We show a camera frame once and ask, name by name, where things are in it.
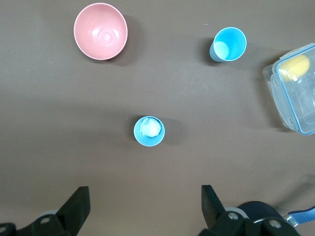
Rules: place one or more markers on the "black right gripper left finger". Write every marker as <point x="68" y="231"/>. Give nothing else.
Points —
<point x="73" y="209"/>

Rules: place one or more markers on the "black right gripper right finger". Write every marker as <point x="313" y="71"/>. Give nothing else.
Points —
<point x="214" y="211"/>

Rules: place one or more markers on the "light blue plastic cup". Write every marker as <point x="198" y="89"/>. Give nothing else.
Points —
<point x="231" y="41"/>
<point x="145" y="140"/>

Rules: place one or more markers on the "white paper wad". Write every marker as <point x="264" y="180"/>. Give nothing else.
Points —
<point x="150" y="127"/>

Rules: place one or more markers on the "clear plastic lidded container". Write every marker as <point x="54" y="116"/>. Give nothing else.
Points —
<point x="295" y="103"/>

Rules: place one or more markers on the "yellow sponge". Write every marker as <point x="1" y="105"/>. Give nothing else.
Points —
<point x="294" y="68"/>

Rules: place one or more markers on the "pink plastic bowl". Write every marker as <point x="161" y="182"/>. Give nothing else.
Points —
<point x="98" y="32"/>

